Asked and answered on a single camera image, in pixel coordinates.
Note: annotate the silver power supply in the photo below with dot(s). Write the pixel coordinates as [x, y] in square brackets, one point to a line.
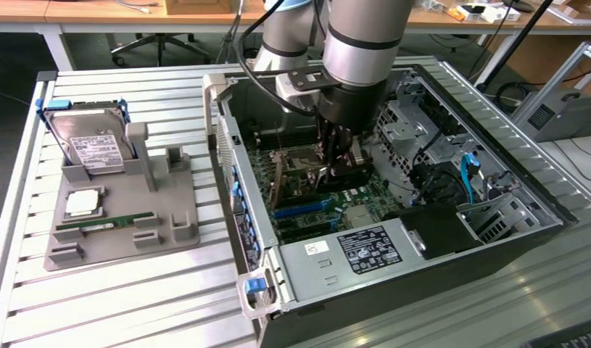
[313, 272]

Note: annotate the silver CPU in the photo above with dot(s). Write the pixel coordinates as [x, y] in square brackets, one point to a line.
[81, 203]

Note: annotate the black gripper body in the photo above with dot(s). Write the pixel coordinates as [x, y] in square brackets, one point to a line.
[352, 105]

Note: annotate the silver disk bay cage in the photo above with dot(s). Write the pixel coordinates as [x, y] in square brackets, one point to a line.
[440, 152]

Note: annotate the thin locking lever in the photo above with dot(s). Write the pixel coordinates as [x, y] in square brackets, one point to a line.
[279, 141]

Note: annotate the green motherboard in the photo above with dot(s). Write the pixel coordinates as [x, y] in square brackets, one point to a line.
[379, 203]

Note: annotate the black open PC case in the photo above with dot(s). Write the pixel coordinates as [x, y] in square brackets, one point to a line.
[256, 98]

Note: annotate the white small box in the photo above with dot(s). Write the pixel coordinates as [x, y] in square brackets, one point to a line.
[498, 14]

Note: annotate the grey computer tower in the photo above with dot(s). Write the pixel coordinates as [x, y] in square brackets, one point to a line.
[566, 119]

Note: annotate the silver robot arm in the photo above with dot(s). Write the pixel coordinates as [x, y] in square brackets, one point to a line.
[363, 43]

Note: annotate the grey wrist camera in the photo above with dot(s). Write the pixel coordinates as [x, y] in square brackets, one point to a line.
[295, 94]

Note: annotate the black stand pole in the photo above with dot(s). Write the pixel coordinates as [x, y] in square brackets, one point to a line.
[518, 40]

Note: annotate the aluminium profile frame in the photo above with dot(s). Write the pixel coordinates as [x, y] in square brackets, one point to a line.
[566, 69]

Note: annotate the green RAM stick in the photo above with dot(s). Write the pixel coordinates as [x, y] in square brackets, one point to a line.
[111, 221]

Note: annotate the CPU socket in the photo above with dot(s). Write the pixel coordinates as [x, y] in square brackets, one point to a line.
[301, 159]

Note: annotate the silver chipset heatsink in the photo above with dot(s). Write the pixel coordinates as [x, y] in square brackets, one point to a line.
[359, 214]

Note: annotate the black office chair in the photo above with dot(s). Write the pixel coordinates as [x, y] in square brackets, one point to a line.
[161, 41]

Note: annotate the blue expansion slot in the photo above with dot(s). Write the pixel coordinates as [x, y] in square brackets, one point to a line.
[299, 210]

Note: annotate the black plastic shroud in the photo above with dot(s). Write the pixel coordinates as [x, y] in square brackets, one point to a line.
[435, 232]

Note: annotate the blue case latch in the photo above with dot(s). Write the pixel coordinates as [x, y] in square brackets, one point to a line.
[253, 285]

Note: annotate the black graphics card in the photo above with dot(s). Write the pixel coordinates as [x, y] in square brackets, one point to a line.
[343, 183]

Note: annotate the wooden desk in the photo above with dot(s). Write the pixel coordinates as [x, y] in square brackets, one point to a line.
[14, 16]

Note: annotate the cardboard box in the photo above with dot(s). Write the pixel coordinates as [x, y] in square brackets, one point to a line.
[203, 6]

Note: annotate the grey parts rack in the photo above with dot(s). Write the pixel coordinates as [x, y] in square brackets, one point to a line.
[125, 203]

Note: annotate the hard disk blue caddy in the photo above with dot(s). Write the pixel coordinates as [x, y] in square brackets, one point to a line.
[92, 127]

